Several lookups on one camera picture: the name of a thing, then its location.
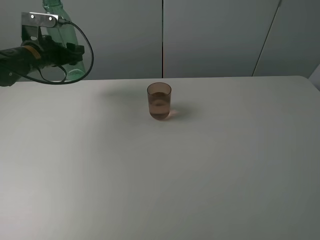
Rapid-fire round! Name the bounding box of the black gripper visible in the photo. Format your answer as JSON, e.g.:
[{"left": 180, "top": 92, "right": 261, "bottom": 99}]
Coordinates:
[{"left": 21, "top": 25, "right": 85, "bottom": 68}]

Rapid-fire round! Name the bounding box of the green transparent plastic bottle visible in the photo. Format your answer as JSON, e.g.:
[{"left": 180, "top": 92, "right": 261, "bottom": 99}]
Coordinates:
[{"left": 42, "top": 0, "right": 86, "bottom": 81}]

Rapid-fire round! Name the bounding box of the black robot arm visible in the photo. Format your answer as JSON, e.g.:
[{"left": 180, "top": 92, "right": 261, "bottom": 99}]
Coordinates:
[{"left": 0, "top": 25, "right": 85, "bottom": 87}]

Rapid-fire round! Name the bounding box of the pink translucent plastic cup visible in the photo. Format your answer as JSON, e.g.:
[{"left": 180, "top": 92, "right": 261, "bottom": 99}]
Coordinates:
[{"left": 147, "top": 82, "right": 172, "bottom": 121}]

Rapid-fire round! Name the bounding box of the black camera cable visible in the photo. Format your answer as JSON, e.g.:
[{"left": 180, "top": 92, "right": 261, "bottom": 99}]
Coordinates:
[{"left": 23, "top": 20, "right": 95, "bottom": 85}]

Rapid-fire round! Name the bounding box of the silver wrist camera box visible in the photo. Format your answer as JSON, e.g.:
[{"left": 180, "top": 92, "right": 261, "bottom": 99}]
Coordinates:
[{"left": 21, "top": 12, "right": 63, "bottom": 28}]

